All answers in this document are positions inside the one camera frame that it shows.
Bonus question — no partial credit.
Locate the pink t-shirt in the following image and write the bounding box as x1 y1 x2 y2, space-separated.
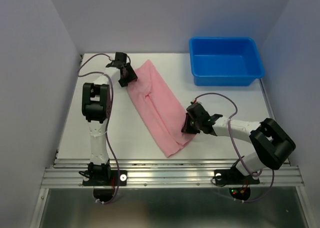
127 60 195 158

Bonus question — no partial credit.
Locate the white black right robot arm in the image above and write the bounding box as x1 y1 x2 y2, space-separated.
181 102 296 184

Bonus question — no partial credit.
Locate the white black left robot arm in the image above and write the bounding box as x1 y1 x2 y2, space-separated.
78 52 138 186

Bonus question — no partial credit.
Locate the blue plastic bin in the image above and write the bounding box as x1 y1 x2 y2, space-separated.
189 37 265 86

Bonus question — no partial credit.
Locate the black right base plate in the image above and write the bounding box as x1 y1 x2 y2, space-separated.
211 169 260 187

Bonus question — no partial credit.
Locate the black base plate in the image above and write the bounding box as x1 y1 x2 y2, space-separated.
211 169 260 187
79 170 128 187

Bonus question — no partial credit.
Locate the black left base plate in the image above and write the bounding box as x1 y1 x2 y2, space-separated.
79 170 128 187

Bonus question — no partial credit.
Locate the aluminium mounting rail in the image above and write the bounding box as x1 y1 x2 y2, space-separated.
41 159 304 189

